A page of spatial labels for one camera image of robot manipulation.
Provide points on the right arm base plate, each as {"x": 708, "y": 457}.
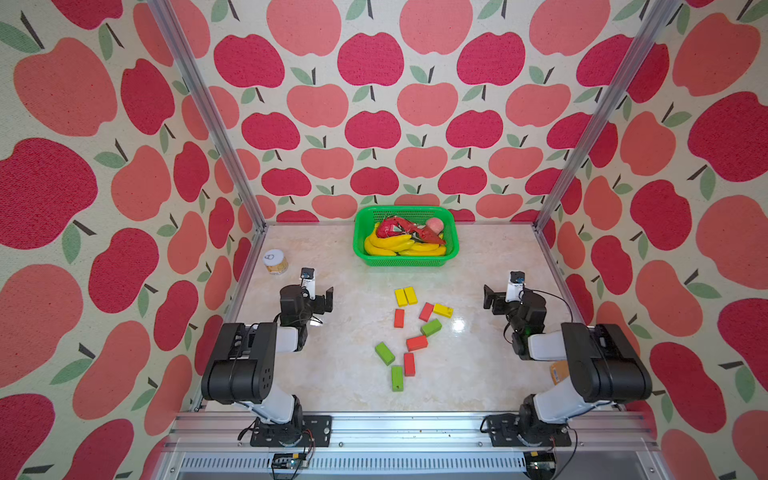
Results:
{"x": 512, "y": 430}

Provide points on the pink peach toy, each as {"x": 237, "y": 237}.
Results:
{"x": 436, "y": 225}

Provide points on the aluminium post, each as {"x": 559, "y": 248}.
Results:
{"x": 173, "y": 34}
{"x": 651, "y": 26}

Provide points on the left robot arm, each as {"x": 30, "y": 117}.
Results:
{"x": 241, "y": 371}

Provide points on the yellow banana bunch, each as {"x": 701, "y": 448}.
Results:
{"x": 401, "y": 246}

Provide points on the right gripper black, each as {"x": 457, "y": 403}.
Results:
{"x": 500, "y": 302}

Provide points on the left aluminium post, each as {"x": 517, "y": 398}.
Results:
{"x": 173, "y": 34}

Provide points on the green block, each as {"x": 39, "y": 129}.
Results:
{"x": 397, "y": 378}
{"x": 384, "y": 353}
{"x": 431, "y": 327}

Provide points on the green block upper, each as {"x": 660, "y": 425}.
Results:
{"x": 431, "y": 327}

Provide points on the aluminium front rail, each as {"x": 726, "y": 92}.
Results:
{"x": 608, "y": 444}

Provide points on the red block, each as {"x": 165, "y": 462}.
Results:
{"x": 426, "y": 312}
{"x": 409, "y": 364}
{"x": 417, "y": 343}
{"x": 400, "y": 318}

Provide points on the yellow block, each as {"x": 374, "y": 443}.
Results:
{"x": 401, "y": 298}
{"x": 442, "y": 310}
{"x": 411, "y": 296}

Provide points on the right aluminium post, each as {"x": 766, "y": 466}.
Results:
{"x": 651, "y": 26}

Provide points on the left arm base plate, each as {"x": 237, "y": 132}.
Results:
{"x": 311, "y": 431}

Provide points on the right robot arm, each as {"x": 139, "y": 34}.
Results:
{"x": 603, "y": 368}

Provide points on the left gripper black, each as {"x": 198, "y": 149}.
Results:
{"x": 322, "y": 305}

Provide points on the green plastic basket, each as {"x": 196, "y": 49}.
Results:
{"x": 368, "y": 217}

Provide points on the green block lower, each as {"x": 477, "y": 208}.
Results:
{"x": 397, "y": 378}

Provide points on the green block left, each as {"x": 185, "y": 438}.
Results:
{"x": 384, "y": 353}

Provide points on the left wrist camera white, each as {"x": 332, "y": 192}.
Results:
{"x": 307, "y": 276}

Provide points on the red snack packet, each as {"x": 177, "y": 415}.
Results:
{"x": 398, "y": 226}

